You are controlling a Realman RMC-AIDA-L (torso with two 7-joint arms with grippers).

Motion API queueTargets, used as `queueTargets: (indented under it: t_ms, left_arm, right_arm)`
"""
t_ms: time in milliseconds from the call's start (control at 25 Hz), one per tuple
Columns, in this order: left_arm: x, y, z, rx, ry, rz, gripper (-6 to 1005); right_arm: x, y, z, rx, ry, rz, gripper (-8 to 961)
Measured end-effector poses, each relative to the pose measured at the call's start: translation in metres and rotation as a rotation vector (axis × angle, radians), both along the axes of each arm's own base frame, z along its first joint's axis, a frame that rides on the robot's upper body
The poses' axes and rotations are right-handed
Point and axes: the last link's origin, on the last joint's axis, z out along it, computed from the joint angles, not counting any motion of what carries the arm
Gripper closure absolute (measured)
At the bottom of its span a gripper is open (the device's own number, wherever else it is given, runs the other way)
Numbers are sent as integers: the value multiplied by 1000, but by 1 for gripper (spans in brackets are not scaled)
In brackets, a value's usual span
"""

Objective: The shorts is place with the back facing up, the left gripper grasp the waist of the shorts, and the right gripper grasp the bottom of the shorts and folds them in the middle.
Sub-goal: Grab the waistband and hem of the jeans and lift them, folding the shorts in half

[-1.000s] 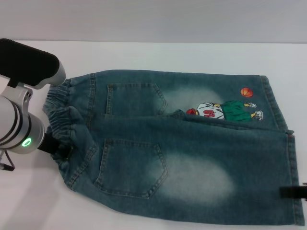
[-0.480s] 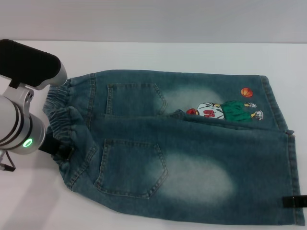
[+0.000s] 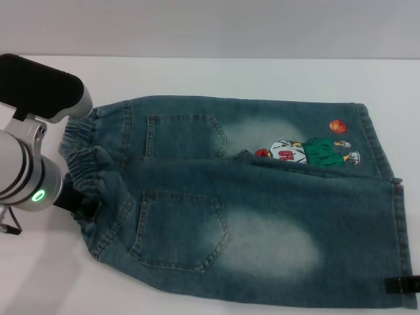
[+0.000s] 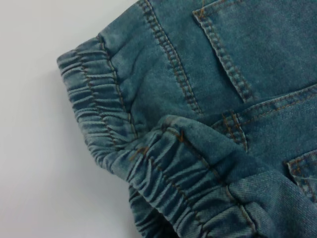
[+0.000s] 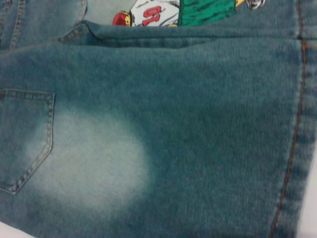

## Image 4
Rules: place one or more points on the blue denim shorts with cartoon print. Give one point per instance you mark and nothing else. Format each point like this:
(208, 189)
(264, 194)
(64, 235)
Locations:
(198, 111)

